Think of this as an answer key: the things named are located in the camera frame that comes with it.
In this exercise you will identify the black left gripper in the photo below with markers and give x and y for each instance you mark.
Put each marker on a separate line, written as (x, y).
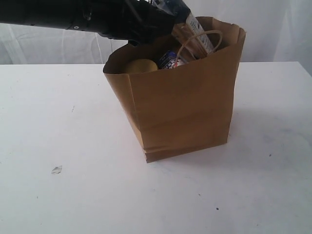
(136, 21)

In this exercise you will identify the glass nut jar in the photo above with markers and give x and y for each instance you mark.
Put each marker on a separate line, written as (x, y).
(140, 66)

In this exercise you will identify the small white blue milk carton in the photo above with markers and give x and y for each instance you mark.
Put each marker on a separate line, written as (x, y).
(169, 60)

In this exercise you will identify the spaghetti pack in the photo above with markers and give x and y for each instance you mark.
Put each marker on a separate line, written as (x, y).
(187, 29)

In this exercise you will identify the brown paper shopping bag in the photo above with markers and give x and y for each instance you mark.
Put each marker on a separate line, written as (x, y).
(183, 109)

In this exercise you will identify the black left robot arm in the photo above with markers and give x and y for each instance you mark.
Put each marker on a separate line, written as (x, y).
(40, 13)

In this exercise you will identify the white backdrop curtain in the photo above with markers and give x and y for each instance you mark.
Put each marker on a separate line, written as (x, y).
(276, 30)

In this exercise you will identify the torn clear plastic scrap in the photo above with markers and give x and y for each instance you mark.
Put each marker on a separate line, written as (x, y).
(57, 170)

